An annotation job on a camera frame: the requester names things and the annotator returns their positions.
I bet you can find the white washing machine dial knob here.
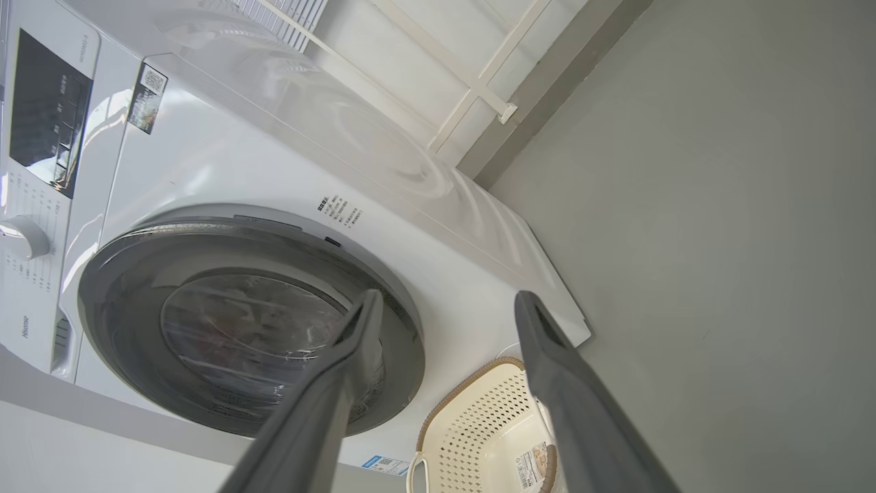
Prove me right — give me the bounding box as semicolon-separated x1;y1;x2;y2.
0;216;52;260

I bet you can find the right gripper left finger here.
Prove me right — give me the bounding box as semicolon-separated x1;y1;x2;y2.
219;288;385;493

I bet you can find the cream perforated laundry basket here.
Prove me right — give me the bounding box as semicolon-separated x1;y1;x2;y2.
407;356;569;493

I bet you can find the cream white railing frame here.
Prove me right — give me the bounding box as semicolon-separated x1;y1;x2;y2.
260;0;548;155

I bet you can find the blue energy label sticker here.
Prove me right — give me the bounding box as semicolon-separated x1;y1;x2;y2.
361;455;410;477

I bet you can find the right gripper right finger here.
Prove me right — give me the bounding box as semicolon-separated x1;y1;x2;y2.
513;290;680;493

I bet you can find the printed paper label sticker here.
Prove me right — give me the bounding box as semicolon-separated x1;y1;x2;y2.
517;443;558;492

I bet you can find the washing machine glass door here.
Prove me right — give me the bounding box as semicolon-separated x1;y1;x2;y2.
77;218;426;439

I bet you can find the white front-load washing machine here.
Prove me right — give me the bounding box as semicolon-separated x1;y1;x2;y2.
0;0;593;477

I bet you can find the black washer display panel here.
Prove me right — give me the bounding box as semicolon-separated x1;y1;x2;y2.
8;29;94;199

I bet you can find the black QR code sticker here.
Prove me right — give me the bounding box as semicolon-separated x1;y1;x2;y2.
128;63;169;135

